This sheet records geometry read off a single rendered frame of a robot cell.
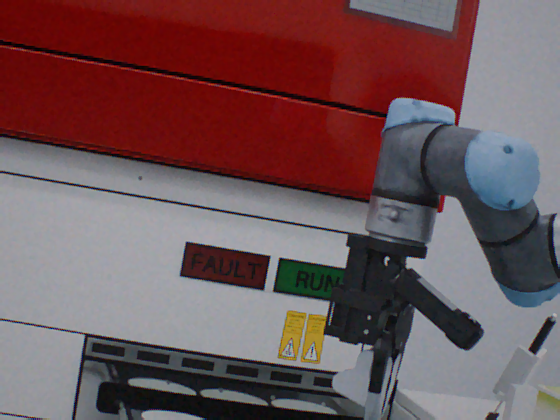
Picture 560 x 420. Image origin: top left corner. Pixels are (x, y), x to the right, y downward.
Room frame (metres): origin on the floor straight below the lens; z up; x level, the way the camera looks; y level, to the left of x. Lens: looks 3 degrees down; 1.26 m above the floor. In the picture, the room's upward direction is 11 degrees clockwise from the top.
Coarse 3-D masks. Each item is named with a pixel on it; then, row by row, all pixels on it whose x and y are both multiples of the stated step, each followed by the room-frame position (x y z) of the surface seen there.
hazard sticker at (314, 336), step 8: (312, 320) 1.63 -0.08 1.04; (320, 320) 1.63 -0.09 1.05; (312, 328) 1.63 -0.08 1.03; (320, 328) 1.63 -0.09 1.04; (312, 336) 1.63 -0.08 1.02; (320, 336) 1.63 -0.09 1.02; (304, 344) 1.62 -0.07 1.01; (312, 344) 1.63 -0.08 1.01; (320, 344) 1.63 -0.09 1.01; (304, 352) 1.63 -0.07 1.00; (312, 352) 1.63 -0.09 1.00; (320, 352) 1.63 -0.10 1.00; (304, 360) 1.63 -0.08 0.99; (312, 360) 1.63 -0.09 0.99
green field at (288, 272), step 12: (288, 264) 1.61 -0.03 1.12; (300, 264) 1.62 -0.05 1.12; (288, 276) 1.61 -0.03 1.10; (300, 276) 1.62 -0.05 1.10; (312, 276) 1.62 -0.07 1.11; (324, 276) 1.62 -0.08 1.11; (336, 276) 1.63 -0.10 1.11; (276, 288) 1.61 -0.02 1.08; (288, 288) 1.61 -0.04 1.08; (300, 288) 1.62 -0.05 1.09; (312, 288) 1.62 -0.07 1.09; (324, 288) 1.62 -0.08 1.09
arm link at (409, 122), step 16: (400, 112) 1.25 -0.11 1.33; (416, 112) 1.24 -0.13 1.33; (432, 112) 1.24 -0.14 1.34; (448, 112) 1.25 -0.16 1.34; (384, 128) 1.27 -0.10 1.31; (400, 128) 1.25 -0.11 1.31; (416, 128) 1.24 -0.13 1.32; (432, 128) 1.23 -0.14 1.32; (384, 144) 1.27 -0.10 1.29; (400, 144) 1.25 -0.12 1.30; (416, 144) 1.23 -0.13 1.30; (384, 160) 1.26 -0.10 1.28; (400, 160) 1.24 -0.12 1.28; (416, 160) 1.23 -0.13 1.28; (384, 176) 1.26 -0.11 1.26; (400, 176) 1.25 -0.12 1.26; (416, 176) 1.23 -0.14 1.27; (384, 192) 1.25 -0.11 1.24; (400, 192) 1.24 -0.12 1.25; (416, 192) 1.24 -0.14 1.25; (432, 192) 1.25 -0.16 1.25
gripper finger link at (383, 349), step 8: (392, 328) 1.25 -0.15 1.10; (384, 336) 1.23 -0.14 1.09; (392, 336) 1.24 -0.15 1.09; (376, 344) 1.24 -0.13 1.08; (384, 344) 1.23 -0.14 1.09; (392, 344) 1.25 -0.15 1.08; (376, 352) 1.23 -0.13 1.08; (384, 352) 1.23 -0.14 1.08; (376, 360) 1.23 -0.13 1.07; (384, 360) 1.23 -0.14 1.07; (376, 368) 1.23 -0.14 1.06; (384, 368) 1.23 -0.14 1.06; (376, 376) 1.24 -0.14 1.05; (384, 376) 1.24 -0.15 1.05; (368, 384) 1.25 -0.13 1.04; (376, 384) 1.24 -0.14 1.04; (376, 392) 1.24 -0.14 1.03
